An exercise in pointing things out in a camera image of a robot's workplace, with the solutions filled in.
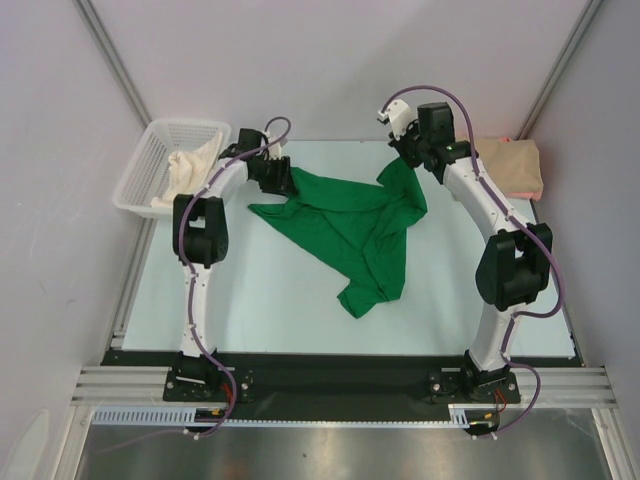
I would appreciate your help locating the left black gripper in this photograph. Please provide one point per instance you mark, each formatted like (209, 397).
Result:
(283, 182)

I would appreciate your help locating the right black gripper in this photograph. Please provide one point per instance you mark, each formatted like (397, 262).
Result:
(406, 150)

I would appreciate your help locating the green t shirt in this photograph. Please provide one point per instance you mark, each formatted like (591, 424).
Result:
(359, 230)

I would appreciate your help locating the white plastic basket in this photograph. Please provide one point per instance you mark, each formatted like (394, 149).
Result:
(147, 173)

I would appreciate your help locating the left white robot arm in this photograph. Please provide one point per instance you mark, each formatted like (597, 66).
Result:
(200, 234)

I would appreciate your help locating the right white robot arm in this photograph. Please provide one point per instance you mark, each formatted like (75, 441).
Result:
(514, 267)

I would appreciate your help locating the cream t shirt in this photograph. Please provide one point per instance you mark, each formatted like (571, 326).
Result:
(189, 171)

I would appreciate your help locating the folded tan t shirt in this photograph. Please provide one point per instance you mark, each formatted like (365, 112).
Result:
(515, 167)

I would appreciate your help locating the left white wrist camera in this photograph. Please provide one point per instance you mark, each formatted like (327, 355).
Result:
(274, 151)

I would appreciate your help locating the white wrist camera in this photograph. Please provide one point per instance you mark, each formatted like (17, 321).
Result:
(398, 116)
(274, 151)

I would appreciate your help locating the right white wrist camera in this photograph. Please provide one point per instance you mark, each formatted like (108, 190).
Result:
(398, 116)

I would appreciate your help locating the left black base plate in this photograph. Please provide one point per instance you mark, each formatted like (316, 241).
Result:
(196, 379)

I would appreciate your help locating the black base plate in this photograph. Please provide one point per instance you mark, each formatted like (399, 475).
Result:
(466, 386)
(196, 379)

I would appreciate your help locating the right aluminium corner post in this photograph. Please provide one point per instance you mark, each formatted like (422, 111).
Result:
(560, 67)

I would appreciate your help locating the aluminium corner post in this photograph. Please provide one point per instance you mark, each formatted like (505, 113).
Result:
(560, 67)
(108, 51)

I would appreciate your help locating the left aluminium corner post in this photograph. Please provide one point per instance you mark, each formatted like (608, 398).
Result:
(108, 51)

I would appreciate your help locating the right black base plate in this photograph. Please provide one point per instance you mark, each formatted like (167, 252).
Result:
(466, 386)

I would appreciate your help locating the right grey cable duct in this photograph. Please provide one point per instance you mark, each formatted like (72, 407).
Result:
(468, 415)

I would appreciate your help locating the grey cable duct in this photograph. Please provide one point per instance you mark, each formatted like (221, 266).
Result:
(157, 416)
(468, 415)

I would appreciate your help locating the aluminium front rail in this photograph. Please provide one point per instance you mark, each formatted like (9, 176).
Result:
(131, 385)

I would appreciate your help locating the left grey cable duct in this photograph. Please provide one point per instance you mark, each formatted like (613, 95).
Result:
(157, 416)

